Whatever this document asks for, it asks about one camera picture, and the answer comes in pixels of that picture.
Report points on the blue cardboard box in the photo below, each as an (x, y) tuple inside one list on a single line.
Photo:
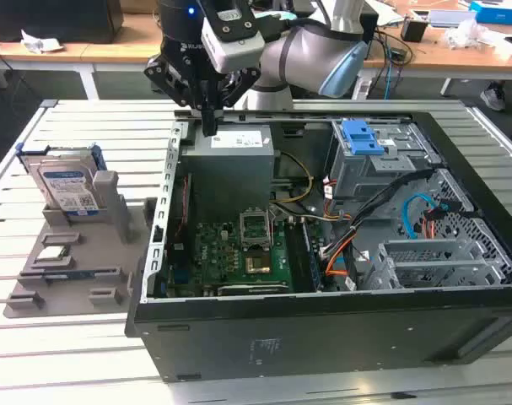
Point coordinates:
[(496, 12)]

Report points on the grey power supply unit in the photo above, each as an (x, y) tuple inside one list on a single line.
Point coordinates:
[(226, 169)]

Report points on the white box with black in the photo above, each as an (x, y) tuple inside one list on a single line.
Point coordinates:
[(508, 46)]

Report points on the hard disk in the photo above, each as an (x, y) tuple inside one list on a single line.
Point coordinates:
[(63, 185)]

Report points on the black open PC case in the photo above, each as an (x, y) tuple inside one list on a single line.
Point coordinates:
[(323, 337)]

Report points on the small black container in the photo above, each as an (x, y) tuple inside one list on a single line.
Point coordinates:
[(413, 30)]

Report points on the black RAM slot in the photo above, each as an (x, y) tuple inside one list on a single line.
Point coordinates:
[(298, 257)]

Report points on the large black box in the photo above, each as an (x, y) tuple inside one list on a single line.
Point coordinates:
[(49, 19)]

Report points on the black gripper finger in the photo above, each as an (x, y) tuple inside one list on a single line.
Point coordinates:
[(243, 82), (165, 78)]

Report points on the silver CPU chip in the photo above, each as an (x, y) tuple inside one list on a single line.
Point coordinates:
[(51, 254)]

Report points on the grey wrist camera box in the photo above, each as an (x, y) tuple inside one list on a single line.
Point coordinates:
[(238, 55)]

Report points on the green motherboard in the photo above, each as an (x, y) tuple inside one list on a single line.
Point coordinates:
[(213, 253)]

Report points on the crumpled white paper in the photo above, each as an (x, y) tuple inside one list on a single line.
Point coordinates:
[(40, 42)]

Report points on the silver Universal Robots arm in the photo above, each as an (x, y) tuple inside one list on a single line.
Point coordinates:
[(306, 46)]

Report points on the crumpled clear plastic bag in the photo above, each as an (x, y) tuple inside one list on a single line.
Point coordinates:
[(466, 34)]

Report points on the long wooden desk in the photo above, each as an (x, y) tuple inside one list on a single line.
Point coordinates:
[(112, 52)]

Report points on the grey parts rack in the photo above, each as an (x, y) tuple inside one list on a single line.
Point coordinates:
[(95, 253)]

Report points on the silver disk bay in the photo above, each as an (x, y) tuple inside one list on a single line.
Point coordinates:
[(365, 173)]

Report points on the white power strip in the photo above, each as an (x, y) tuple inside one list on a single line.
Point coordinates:
[(362, 89)]

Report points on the blue carrier in bay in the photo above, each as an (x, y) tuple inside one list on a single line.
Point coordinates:
[(361, 143)]

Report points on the gold CPU socket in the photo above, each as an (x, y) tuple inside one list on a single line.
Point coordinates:
[(257, 263)]

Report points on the brown cardboard box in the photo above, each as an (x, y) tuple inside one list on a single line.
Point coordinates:
[(139, 6)]

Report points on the grey flat box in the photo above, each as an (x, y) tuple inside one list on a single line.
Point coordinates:
[(451, 17)]

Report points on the grey sneaker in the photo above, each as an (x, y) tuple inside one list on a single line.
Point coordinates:
[(492, 97)]

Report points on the silver perforated drive cage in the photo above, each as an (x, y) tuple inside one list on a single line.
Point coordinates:
[(428, 261)]

